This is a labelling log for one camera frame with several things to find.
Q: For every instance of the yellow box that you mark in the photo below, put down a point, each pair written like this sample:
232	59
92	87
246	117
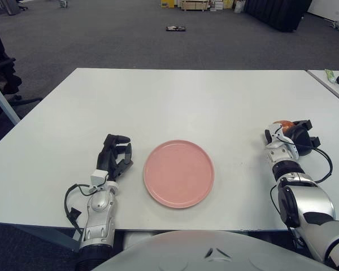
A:
168	3

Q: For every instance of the black curtain partition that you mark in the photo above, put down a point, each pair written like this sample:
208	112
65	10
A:
277	14

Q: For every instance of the red-orange apple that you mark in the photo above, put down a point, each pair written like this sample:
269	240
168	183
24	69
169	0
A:
285	124

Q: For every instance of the wooden pallet crate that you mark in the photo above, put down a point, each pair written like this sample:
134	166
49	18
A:
195	5

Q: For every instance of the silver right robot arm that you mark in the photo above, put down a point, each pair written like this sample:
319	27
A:
308	209

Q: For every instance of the white plastic bag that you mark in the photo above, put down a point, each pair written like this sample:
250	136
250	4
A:
239	7

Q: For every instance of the blue-grey table frame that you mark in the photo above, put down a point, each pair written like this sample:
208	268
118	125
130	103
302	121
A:
45	237

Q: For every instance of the small dark tray on floor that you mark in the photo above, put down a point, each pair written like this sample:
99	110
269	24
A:
175	28

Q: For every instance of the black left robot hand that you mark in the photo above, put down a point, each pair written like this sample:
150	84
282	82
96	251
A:
110	161

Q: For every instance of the white side table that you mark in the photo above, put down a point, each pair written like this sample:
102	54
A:
327	84

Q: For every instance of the black office chair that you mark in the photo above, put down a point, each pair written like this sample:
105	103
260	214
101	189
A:
1	73

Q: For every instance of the grey robot torso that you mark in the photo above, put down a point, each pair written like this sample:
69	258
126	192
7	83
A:
214	254

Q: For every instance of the stacked white boxes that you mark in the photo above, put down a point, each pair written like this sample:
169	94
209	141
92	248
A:
221	5

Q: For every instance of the green white tube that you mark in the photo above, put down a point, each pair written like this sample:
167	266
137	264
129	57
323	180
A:
330	76

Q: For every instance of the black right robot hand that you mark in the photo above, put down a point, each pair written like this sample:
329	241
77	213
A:
302	139

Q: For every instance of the walking person legs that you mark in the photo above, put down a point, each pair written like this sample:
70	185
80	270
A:
63	3

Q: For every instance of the pink round plate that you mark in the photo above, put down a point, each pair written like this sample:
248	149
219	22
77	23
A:
179	175

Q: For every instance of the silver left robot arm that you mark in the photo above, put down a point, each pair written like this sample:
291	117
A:
99	214

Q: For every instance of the light blue table leg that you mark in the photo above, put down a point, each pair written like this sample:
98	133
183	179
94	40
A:
2	101

